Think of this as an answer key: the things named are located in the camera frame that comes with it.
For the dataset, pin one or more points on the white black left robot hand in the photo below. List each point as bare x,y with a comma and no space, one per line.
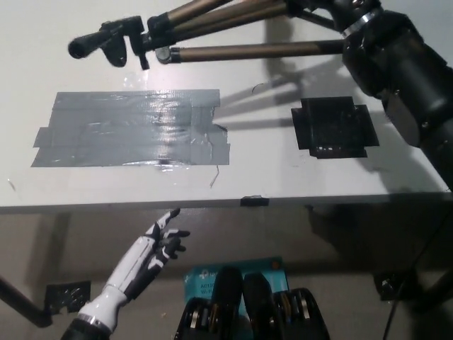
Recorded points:
148,251

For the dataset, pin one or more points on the bronze and black camera tripod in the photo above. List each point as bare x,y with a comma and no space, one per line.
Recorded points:
247,49

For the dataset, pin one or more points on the black ribbed robot torso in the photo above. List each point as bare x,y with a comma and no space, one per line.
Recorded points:
258,308

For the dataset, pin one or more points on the teal cardboard router box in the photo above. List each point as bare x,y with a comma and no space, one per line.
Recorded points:
201,280

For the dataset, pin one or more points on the black slanted table leg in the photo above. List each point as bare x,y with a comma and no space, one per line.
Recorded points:
24,302

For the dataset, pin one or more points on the black square tape patch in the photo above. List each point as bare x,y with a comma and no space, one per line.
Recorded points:
334,127

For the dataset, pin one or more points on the grey duct tape patch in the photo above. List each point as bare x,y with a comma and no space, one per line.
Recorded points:
117,131

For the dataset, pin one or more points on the black floor bracket with tape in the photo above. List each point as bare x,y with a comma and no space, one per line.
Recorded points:
393,287

